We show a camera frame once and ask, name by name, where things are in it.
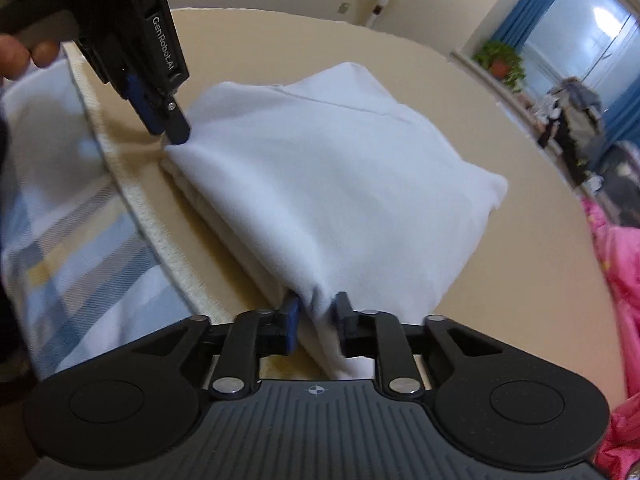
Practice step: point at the blue curtain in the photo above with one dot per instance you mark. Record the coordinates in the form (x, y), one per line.
(520, 23)
(622, 119)

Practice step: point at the left blue curtain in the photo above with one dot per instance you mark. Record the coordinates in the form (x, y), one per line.
(520, 23)

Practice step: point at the potted green plant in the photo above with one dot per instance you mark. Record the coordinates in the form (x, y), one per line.
(502, 62)

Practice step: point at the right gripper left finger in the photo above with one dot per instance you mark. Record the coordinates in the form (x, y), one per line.
(240, 345)

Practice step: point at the pile of dark clothes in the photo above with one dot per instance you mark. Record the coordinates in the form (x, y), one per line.
(570, 114)

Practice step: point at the white long-sleeve shirt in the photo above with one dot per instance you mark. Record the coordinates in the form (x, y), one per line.
(330, 185)

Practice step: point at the striped blue bed sheet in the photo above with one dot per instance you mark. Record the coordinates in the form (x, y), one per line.
(81, 277)

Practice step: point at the right blue curtain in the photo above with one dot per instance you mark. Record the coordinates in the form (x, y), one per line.
(622, 119)

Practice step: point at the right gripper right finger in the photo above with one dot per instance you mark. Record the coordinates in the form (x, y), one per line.
(380, 336)

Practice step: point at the window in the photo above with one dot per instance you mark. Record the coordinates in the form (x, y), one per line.
(595, 41)

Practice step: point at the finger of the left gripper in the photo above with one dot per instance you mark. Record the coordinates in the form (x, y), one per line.
(177, 127)
(144, 110)

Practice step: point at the pink floral quilt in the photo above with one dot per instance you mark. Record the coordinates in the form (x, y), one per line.
(617, 251)

